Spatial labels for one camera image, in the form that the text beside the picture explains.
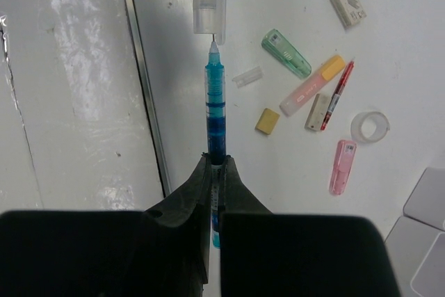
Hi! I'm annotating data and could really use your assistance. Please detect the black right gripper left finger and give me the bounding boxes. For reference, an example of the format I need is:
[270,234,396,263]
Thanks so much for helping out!
[1,154,211,296]

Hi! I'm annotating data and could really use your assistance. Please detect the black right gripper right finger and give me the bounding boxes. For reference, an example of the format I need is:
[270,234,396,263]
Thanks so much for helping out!
[219,157,400,296]

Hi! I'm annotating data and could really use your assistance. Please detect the clear plastic pen cap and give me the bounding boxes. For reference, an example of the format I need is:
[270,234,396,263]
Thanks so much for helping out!
[193,0,227,45]

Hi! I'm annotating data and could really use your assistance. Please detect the blue gel pen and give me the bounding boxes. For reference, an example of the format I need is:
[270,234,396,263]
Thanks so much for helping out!
[204,41,226,248]

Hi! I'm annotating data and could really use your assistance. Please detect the white staples box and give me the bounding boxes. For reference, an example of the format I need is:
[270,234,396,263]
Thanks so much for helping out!
[330,0,367,30]

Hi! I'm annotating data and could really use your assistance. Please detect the pink correction tape dispenser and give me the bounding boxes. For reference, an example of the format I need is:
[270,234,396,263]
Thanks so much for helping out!
[329,140,357,195]

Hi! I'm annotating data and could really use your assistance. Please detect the yellow eraser block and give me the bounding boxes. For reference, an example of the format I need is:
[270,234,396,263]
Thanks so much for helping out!
[255,108,280,136]

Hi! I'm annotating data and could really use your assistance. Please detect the yellow pink highlighter marker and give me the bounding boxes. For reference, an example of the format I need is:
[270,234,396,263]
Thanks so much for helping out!
[280,55,346,117]

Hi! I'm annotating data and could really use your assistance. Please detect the white eraser in sleeve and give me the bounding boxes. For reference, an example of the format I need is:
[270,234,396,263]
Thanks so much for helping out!
[305,93,331,131]

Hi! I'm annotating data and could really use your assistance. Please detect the silver foil covered panel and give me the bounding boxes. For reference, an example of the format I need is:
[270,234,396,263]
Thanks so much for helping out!
[1,0,163,211]

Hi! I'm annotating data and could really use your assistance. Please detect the white right storage container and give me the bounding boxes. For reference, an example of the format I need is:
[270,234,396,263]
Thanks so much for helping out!
[385,217,444,296]

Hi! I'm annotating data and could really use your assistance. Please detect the white storage container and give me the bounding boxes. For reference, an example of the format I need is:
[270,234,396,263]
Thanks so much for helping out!
[403,168,445,231]
[385,217,444,296]

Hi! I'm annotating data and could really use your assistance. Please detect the clear adhesive tape roll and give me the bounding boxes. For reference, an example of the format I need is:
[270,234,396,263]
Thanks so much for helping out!
[350,111,390,144]

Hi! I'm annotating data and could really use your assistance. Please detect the white left storage container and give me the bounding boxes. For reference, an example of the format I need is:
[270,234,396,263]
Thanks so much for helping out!
[403,168,445,231]

